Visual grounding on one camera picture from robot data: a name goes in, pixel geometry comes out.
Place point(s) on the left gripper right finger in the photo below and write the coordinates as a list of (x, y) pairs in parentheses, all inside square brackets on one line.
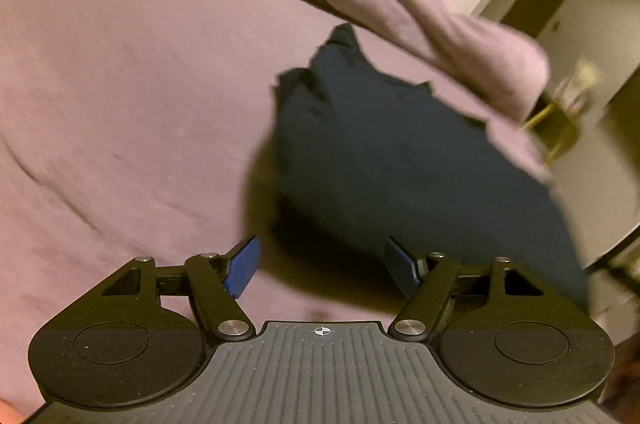
[(439, 289)]

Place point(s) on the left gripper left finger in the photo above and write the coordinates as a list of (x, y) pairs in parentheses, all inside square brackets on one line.
[(212, 283)]

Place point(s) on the dark navy garment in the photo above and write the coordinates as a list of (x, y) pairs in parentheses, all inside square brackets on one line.
[(357, 158)]

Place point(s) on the purple bed sheet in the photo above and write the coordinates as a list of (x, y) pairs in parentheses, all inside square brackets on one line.
[(142, 127)]

